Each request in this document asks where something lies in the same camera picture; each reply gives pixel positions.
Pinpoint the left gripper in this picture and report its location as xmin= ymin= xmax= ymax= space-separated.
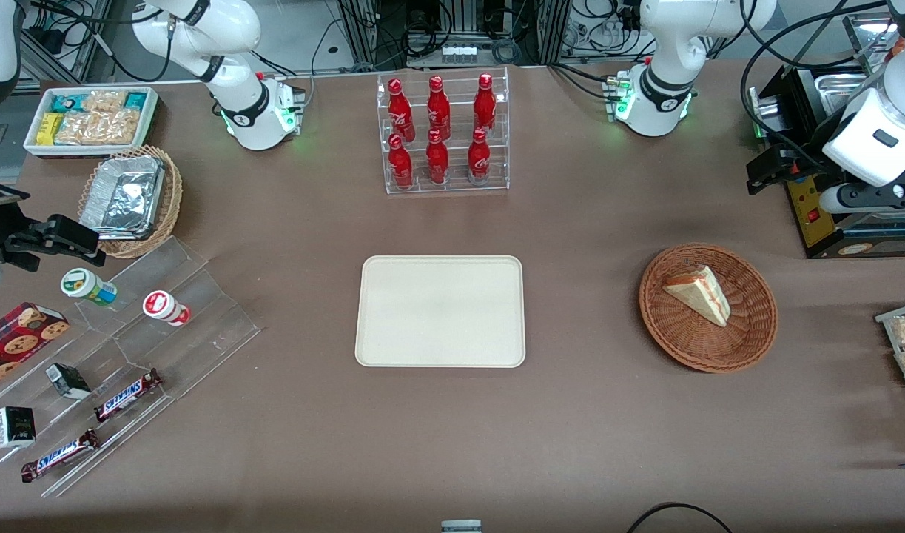
xmin=746 ymin=147 xmax=905 ymax=217

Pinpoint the small black box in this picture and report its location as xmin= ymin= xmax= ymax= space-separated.
xmin=0 ymin=406 xmax=38 ymax=450
xmin=45 ymin=363 xmax=92 ymax=401

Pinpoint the aluminium foil container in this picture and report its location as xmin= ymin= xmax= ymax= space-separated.
xmin=79 ymin=155 xmax=166 ymax=242

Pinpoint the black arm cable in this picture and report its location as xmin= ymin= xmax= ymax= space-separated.
xmin=740 ymin=0 xmax=894 ymax=175

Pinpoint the clear cracker pack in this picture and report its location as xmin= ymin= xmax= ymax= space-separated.
xmin=95 ymin=109 xmax=143 ymax=146
xmin=81 ymin=90 xmax=128 ymax=114
xmin=54 ymin=111 xmax=99 ymax=146

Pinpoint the red cola bottle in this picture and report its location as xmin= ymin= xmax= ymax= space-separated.
xmin=467 ymin=127 xmax=493 ymax=185
xmin=387 ymin=78 xmax=416 ymax=143
xmin=388 ymin=133 xmax=415 ymax=190
xmin=426 ymin=76 xmax=452 ymax=141
xmin=425 ymin=130 xmax=451 ymax=186
xmin=472 ymin=73 xmax=498 ymax=135

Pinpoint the black machine with yellow panel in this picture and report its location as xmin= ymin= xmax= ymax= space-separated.
xmin=746 ymin=63 xmax=905 ymax=260

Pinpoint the brown round wicker basket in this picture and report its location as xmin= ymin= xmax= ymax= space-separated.
xmin=639 ymin=244 xmax=779 ymax=373

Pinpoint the brown Snickers bar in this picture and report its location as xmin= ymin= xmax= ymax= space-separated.
xmin=20 ymin=429 xmax=101 ymax=484
xmin=93 ymin=368 xmax=164 ymax=424

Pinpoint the triangular sandwich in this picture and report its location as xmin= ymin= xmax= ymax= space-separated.
xmin=662 ymin=266 xmax=732 ymax=328

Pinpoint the clear acrylic bottle rack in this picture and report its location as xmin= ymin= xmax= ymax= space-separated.
xmin=377 ymin=67 xmax=511 ymax=195

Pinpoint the red label yogurt cup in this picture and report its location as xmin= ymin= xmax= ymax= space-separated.
xmin=142 ymin=290 xmax=192 ymax=328

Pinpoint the green label yogurt cup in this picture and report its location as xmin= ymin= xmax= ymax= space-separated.
xmin=60 ymin=268 xmax=118 ymax=307

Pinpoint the black cable loop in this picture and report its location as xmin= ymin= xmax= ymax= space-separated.
xmin=627 ymin=501 xmax=735 ymax=533

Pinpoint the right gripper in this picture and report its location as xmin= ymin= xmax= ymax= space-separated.
xmin=0 ymin=214 xmax=107 ymax=291

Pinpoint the white plastic snack bin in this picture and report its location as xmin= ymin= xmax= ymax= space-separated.
xmin=23 ymin=86 xmax=161 ymax=158

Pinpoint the clear acrylic stepped stand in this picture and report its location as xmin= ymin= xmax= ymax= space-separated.
xmin=0 ymin=235 xmax=262 ymax=499

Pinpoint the red cookie box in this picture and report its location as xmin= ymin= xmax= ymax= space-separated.
xmin=0 ymin=301 xmax=71 ymax=395

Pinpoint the beige rectangular tray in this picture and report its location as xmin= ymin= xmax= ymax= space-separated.
xmin=354 ymin=255 xmax=527 ymax=369

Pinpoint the yellow snack packet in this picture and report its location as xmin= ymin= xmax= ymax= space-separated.
xmin=36 ymin=112 xmax=65 ymax=147

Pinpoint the aluminium profile frame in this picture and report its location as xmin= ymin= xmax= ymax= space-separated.
xmin=338 ymin=0 xmax=573 ymax=69

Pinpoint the tan wicker basket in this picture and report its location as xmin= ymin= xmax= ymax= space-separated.
xmin=77 ymin=145 xmax=184 ymax=260

